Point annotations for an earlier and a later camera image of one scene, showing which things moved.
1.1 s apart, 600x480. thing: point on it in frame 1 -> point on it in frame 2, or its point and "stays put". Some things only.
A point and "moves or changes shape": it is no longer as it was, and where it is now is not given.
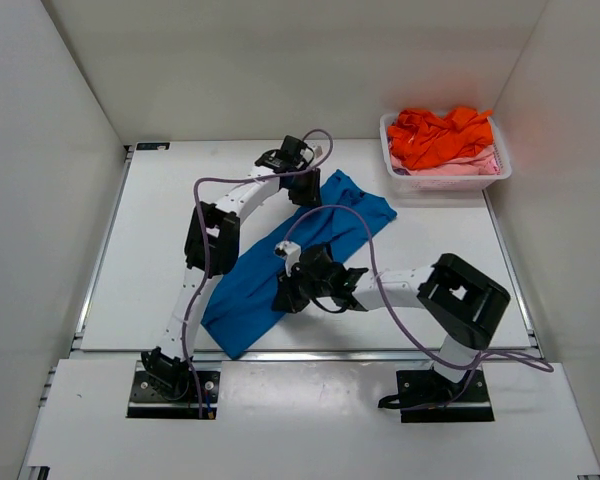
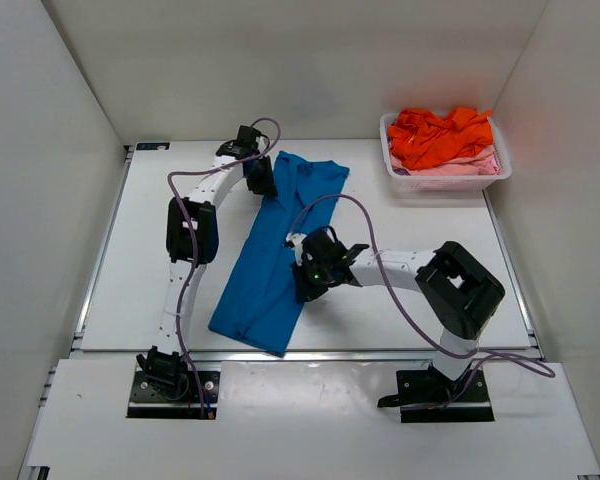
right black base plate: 428,396 stays put
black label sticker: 163,146 stays put
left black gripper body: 305,188 -> 262,181
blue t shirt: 240,313 moves or changes shape
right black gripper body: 288,292 -> 304,282
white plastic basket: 450,184 stays put
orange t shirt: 424,142 stays put
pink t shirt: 483,164 stays put
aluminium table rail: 326,355 stays put
